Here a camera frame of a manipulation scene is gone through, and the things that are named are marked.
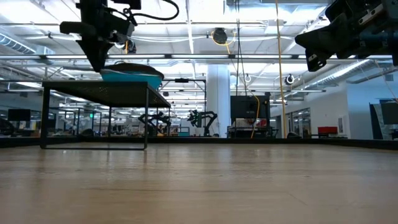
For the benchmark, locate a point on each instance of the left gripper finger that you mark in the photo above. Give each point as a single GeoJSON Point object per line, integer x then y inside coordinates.
{"type": "Point", "coordinates": [88, 53]}
{"type": "Point", "coordinates": [102, 51]}

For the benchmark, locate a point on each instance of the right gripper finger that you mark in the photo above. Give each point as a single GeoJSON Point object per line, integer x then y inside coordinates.
{"type": "Point", "coordinates": [337, 23]}
{"type": "Point", "coordinates": [320, 42]}

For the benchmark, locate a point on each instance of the blue collapsible colander bowl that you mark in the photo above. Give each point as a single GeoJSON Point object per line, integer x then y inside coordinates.
{"type": "Point", "coordinates": [133, 76]}

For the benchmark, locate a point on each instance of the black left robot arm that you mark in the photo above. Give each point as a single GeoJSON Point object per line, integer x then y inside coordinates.
{"type": "Point", "coordinates": [93, 7]}

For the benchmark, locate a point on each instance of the black background robot arm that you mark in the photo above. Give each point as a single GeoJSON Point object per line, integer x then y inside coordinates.
{"type": "Point", "coordinates": [154, 119]}
{"type": "Point", "coordinates": [199, 119]}

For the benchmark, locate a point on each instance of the black perforated metal shelf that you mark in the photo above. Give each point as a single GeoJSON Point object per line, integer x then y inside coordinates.
{"type": "Point", "coordinates": [105, 91]}

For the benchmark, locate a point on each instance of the long ceiling light bar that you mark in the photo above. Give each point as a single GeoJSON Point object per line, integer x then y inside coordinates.
{"type": "Point", "coordinates": [186, 56]}

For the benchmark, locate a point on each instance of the red box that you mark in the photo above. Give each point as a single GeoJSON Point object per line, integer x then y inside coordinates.
{"type": "Point", "coordinates": [327, 130]}

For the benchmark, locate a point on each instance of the small black monitor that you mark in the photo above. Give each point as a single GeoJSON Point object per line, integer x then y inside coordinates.
{"type": "Point", "coordinates": [18, 114]}

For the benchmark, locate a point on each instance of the dark screen panel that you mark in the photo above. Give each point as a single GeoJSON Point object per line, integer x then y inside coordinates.
{"type": "Point", "coordinates": [385, 118]}

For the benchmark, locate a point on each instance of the black screen on stand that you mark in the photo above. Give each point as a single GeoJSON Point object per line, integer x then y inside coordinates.
{"type": "Point", "coordinates": [248, 107]}

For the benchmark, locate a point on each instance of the person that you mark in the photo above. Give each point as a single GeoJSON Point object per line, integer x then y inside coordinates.
{"type": "Point", "coordinates": [247, 123]}

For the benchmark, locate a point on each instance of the white building column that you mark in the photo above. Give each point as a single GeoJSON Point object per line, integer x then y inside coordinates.
{"type": "Point", "coordinates": [218, 93]}

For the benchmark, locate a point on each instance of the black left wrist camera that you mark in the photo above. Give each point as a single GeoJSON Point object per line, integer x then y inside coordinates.
{"type": "Point", "coordinates": [129, 3]}

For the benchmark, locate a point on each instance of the silver ventilation duct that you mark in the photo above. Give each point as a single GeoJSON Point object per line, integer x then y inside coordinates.
{"type": "Point", "coordinates": [15, 43]}
{"type": "Point", "coordinates": [357, 70]}

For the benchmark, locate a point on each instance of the black aluminium table frame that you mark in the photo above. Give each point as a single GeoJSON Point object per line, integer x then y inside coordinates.
{"type": "Point", "coordinates": [280, 141]}

